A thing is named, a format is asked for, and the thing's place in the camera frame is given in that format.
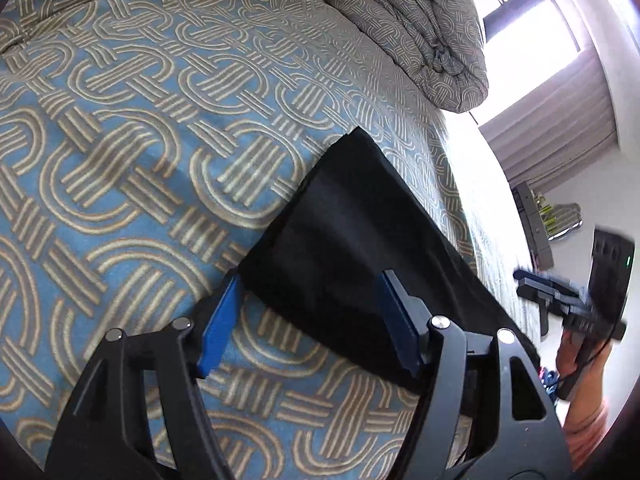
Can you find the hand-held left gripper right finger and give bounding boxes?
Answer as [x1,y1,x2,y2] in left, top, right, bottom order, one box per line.
[377,270,574,480]

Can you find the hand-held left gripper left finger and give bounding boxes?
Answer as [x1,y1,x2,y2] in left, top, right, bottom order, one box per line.
[45,275,247,480]

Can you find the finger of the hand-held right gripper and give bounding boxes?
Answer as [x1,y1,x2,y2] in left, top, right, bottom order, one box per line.
[513,268,590,295]
[516,282,592,337]

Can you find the black pants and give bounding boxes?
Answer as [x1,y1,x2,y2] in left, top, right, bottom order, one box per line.
[238,126,544,462]

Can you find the person's right forearm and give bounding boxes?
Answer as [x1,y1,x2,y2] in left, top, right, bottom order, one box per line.
[561,395,610,472]

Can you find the person's right hand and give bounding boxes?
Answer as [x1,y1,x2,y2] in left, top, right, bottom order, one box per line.
[555,329,614,413]

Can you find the dark grey dressing table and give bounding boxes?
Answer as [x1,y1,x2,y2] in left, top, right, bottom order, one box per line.
[514,182,554,269]

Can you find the green shaped mirror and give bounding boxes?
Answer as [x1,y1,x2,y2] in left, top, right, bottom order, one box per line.
[541,202,584,239]

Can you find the beige curtain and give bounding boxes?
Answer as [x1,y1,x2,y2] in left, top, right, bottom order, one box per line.
[478,50,619,194]

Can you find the patterned blue-grey bedspread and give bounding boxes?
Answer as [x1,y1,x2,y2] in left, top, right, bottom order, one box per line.
[0,0,532,480]

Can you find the window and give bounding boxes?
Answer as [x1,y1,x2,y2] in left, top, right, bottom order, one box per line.
[459,0,592,127]

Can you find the folded patterned duvet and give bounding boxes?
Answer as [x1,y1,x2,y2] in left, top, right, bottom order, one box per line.
[279,0,490,114]

